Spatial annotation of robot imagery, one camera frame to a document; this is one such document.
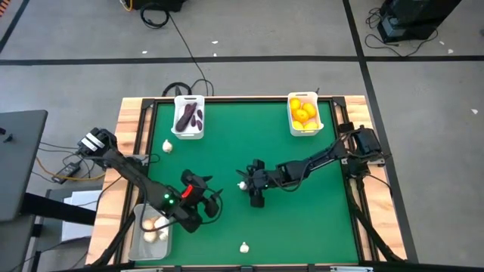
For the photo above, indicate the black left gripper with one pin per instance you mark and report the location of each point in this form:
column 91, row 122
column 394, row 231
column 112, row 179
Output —
column 199, row 194

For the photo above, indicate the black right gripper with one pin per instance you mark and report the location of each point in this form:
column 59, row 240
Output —
column 261, row 178

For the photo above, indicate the white garlic bulb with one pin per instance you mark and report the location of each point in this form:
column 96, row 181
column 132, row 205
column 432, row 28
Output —
column 150, row 237
column 242, row 185
column 163, row 236
column 167, row 146
column 162, row 223
column 148, row 224
column 244, row 247

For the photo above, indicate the small dark purple vegetable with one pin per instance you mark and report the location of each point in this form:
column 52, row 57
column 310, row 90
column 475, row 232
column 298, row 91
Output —
column 193, row 121
column 199, row 114
column 199, row 125

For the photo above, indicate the dark purple eggplant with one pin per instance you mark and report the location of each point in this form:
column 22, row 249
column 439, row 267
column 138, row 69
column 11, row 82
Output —
column 185, row 118

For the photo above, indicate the yellow lemon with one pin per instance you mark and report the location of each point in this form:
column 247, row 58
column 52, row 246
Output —
column 311, row 125
column 295, row 104
column 297, row 125

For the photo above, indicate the orange fruit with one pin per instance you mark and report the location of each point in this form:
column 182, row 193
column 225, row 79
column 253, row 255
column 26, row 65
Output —
column 301, row 115

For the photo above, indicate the yellow-orange citrus fruit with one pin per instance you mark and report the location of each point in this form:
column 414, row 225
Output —
column 309, row 109

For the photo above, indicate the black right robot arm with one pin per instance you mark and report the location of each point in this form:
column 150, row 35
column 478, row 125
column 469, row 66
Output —
column 293, row 170

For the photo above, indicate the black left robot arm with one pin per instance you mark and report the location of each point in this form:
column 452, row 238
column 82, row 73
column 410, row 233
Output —
column 132, row 174

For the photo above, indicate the white plastic basket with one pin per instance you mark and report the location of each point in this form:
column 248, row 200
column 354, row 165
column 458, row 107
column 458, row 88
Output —
column 305, row 133
column 189, row 135

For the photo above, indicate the green table mat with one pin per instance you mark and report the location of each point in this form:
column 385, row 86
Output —
column 295, row 226

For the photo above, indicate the clear tray with garlic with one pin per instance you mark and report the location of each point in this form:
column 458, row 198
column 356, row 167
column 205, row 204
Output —
column 145, row 251

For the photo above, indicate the white paper sheet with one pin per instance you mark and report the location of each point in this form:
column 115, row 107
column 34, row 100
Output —
column 79, row 230

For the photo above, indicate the black power adapter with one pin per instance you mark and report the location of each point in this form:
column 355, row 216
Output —
column 67, row 172

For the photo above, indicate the black desk beam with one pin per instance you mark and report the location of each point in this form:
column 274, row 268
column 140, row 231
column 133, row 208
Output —
column 56, row 208

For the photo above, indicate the grey desk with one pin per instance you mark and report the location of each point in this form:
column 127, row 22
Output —
column 19, row 162

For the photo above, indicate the small black equipment box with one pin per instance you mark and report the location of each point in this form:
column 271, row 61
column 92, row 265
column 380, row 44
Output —
column 159, row 4

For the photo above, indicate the large black equipment case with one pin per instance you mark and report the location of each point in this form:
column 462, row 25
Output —
column 416, row 19

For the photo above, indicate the black table frame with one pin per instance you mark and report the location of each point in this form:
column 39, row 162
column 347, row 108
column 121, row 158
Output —
column 242, row 99

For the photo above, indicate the black diagonal frame strut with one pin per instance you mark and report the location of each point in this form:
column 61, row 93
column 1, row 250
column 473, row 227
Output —
column 378, row 237
column 113, row 240

